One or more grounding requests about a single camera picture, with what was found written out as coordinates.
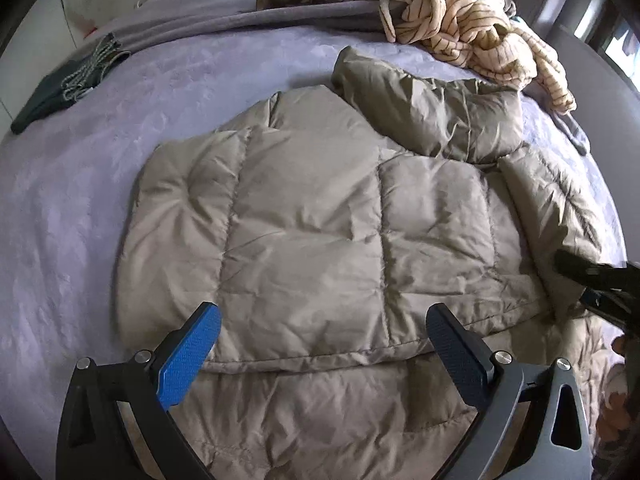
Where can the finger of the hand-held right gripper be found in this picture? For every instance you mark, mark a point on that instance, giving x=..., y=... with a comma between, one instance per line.
x=612, y=295

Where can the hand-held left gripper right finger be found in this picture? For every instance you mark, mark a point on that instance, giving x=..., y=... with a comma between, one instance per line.
x=455, y=355

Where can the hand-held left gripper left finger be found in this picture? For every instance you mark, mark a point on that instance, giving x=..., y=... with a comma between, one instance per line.
x=192, y=355

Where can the beige puffer jacket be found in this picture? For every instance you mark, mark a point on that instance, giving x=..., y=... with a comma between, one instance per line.
x=310, y=220

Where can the person's patterned clothing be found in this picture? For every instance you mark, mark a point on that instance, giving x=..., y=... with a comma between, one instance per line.
x=620, y=410

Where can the grey padded bed panel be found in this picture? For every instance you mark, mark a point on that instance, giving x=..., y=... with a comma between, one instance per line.
x=585, y=70

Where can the window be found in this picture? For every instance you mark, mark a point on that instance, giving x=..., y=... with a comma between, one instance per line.
x=622, y=45

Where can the cream striped fleece garment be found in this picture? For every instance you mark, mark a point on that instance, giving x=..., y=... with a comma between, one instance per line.
x=475, y=25

